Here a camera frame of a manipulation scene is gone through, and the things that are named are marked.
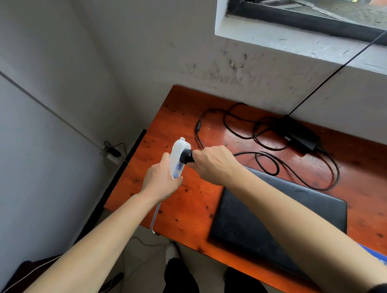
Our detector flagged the black laptop power adapter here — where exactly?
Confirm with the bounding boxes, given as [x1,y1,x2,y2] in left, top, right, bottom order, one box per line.
[274,114,323,153]

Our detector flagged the thin black cable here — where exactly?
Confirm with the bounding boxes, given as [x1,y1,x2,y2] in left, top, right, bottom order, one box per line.
[287,16,387,120]

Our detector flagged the person's black trousers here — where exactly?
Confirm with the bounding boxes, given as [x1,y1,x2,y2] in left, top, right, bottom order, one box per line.
[161,257,274,293]

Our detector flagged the grey wall cable conduit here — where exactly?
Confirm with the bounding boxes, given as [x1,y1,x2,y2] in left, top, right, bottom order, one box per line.
[0,65,108,150]

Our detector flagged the white wall socket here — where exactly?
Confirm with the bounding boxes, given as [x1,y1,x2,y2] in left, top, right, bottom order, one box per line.
[99,148,122,165]

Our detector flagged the white power strip cable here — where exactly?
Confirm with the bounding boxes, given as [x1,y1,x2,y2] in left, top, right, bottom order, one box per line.
[128,201,170,248]

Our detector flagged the black laptop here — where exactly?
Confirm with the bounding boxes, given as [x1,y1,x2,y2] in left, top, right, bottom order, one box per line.
[207,165,350,280]

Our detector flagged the blue printed card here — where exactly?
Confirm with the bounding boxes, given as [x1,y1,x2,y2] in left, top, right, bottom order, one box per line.
[357,243,387,270]

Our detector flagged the black window frame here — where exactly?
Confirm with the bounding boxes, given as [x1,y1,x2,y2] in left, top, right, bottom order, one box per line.
[226,0,387,49]

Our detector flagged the person's right hand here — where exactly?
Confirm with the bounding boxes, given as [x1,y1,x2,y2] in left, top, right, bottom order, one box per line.
[191,144,245,187]

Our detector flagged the person's white shoe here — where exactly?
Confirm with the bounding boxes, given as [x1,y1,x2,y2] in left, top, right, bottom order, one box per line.
[163,242,182,266]

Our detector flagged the black power plug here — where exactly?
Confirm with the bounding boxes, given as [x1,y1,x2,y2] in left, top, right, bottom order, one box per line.
[180,149,196,165]

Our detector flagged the person's left hand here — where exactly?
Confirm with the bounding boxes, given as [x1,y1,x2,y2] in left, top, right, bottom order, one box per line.
[140,152,184,204]

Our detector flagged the black adapter output cable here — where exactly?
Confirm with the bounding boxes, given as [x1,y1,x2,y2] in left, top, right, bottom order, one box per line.
[194,101,292,152]

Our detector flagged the white power strip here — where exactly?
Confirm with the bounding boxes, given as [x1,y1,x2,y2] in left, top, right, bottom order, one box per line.
[169,137,192,180]

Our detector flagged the person's left forearm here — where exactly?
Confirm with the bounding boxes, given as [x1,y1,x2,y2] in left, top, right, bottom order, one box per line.
[22,187,162,293]

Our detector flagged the small black wall charger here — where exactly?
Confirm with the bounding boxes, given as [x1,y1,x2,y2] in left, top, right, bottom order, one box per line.
[104,141,128,158]

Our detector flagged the person's right forearm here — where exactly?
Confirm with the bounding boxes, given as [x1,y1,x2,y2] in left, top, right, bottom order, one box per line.
[222,166,387,293]

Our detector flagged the black mains cable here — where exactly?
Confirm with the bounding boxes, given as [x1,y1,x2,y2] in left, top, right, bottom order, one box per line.
[231,145,341,192]

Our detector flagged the thin white cable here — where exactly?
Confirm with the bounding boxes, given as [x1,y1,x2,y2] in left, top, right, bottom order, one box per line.
[1,253,63,293]

